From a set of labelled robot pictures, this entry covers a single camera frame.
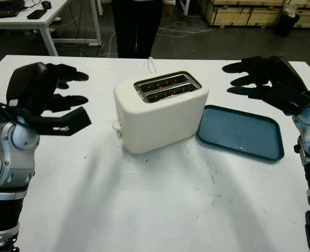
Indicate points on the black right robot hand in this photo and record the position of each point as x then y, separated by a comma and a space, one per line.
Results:
272, 71

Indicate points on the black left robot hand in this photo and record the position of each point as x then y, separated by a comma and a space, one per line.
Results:
29, 86

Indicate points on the white toaster lever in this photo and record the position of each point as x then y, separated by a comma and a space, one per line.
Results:
116, 124

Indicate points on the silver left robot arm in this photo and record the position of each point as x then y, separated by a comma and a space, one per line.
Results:
10, 157

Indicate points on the blue plastic tray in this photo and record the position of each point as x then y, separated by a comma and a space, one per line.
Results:
236, 131

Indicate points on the silver toaster dial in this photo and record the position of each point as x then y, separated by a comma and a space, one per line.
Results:
119, 134

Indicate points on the cream white two-slot toaster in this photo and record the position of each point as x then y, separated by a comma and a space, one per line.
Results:
165, 123

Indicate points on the black trash bin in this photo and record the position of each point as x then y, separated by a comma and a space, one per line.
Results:
287, 25

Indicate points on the wooden plywood crate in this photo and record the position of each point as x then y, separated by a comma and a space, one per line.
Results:
238, 15
309, 18

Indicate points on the black smartphone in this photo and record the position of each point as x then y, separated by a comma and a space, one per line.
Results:
36, 14

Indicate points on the black laptop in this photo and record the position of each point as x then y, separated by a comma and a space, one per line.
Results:
2, 11

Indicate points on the white office desk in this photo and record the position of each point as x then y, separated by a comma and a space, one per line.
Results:
57, 10

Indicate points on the black computer mouse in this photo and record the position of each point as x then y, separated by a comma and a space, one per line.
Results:
46, 4

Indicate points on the white table leg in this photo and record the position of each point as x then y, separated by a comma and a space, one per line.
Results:
185, 7
100, 6

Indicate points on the person in black trousers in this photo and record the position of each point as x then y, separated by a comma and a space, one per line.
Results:
133, 29

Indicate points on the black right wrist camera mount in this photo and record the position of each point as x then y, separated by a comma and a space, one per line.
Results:
288, 101

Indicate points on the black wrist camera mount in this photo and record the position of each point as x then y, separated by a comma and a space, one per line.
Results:
73, 123
288, 101

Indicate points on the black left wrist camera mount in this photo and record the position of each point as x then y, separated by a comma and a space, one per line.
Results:
73, 123

